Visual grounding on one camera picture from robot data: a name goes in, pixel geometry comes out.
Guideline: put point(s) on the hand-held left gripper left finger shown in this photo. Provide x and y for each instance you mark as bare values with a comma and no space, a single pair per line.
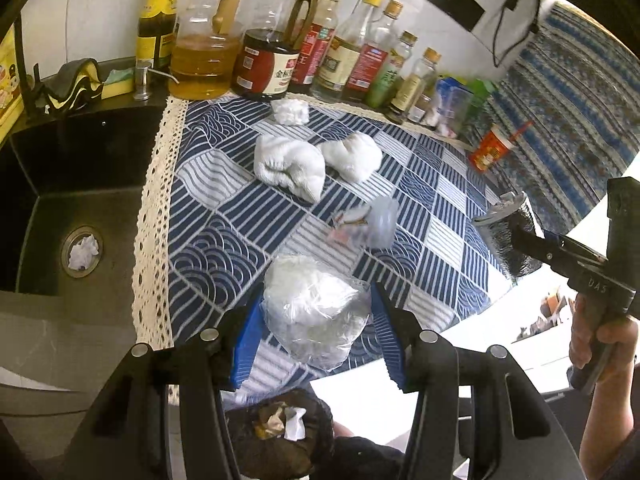
247,345

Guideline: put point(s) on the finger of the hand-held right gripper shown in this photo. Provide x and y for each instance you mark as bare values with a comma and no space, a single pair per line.
532,246
580,249

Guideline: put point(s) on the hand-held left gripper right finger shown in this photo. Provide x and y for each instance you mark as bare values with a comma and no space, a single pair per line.
395,340

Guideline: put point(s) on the clear bag of white tissue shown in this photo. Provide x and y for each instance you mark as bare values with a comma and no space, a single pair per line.
310,305

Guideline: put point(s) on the clear plastic cup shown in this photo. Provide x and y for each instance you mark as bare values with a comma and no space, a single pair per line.
381,220

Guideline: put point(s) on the trash bin with black bag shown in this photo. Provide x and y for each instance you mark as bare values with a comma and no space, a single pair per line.
310,455

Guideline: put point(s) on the white cloth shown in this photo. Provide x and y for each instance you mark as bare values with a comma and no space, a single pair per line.
287,165
350,157

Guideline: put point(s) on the small white tissue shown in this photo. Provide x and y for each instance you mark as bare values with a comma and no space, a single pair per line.
290,110

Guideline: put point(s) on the person's right forearm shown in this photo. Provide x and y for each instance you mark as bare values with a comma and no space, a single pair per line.
612,435

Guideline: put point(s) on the person's right hand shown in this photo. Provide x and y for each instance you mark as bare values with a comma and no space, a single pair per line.
620,347

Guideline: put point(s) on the red paper cup with straw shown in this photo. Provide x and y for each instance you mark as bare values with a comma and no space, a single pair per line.
492,150

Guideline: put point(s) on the blue patterned tablecloth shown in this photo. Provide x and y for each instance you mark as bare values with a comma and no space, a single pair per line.
225,230

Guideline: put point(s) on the person's foot in black slipper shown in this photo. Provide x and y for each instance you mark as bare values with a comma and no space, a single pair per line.
365,460

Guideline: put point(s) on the blue patterned curtain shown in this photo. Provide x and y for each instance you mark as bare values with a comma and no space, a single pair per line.
565,110

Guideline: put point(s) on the small white pink packet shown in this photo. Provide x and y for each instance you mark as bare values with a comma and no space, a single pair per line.
448,130

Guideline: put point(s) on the white blue plastic bag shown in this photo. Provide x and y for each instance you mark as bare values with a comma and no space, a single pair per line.
452,105

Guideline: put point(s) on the green packet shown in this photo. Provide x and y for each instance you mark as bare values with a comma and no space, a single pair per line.
482,91

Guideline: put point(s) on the small glass jar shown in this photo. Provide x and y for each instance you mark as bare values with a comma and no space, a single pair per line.
424,108

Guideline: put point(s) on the crumpled tissue in drain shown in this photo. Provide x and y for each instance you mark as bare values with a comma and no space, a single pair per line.
82,255

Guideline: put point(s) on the olive label bottle gold cap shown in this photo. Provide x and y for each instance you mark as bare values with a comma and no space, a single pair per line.
415,85

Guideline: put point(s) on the green pepper oil bottle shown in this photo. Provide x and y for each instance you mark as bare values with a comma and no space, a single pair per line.
392,77

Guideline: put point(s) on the red label bottle gold cap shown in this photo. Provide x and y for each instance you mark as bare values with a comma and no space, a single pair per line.
372,62

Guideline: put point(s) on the black sink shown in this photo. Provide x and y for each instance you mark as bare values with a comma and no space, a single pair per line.
50,175

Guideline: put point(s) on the clear bottle yellow cap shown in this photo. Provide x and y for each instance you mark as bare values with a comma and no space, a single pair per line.
342,60

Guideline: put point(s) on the dark soy sauce jug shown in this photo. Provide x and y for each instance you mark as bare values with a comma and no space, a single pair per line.
267,65

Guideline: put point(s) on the metal soap dispenser pump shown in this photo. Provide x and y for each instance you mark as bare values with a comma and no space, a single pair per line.
142,79

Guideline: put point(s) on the large clear cooking oil jug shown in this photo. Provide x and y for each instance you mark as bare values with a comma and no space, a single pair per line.
207,60

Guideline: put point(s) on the yellow green sponge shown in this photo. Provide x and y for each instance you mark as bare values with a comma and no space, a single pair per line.
117,85

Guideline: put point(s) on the black cap vinegar bottle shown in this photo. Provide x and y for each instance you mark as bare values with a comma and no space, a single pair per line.
320,40

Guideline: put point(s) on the black yellow cloth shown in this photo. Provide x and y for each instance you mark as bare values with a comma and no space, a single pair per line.
72,85

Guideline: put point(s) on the green label oil bottle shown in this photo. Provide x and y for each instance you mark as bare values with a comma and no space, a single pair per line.
157,22

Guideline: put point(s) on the yellow dish soap bottle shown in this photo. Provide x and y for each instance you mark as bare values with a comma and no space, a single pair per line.
7,85

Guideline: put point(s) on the black faucet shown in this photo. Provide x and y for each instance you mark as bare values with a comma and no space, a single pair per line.
20,60

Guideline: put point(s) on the black wall outlet panel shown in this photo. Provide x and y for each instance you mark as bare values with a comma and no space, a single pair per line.
456,2

